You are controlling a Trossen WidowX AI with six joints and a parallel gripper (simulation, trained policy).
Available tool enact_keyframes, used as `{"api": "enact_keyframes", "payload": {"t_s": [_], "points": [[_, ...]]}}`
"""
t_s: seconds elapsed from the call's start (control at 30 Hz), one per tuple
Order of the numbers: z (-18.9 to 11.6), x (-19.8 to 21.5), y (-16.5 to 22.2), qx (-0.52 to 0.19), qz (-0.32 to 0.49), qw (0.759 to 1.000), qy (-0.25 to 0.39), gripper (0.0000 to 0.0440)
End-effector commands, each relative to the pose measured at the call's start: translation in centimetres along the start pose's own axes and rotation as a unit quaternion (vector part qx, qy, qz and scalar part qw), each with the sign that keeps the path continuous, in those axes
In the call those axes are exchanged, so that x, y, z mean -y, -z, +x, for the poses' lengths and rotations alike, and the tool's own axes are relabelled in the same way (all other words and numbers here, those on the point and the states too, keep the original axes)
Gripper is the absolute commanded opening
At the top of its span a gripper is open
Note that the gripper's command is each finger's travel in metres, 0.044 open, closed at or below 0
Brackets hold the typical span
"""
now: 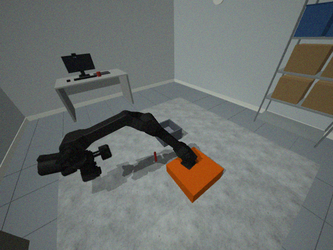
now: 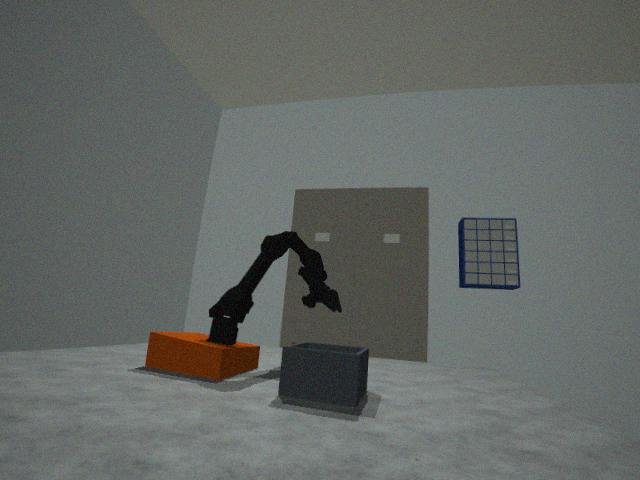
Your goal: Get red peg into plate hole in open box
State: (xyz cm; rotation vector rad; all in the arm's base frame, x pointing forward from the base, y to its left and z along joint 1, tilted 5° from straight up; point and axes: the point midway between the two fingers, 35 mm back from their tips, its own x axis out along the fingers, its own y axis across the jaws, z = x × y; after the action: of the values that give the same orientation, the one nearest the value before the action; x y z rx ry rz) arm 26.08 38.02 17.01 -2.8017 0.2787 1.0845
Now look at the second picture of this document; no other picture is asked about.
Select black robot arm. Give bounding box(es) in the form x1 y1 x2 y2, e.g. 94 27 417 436
206 231 327 345

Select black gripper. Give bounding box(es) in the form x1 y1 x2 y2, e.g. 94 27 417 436
308 276 342 313

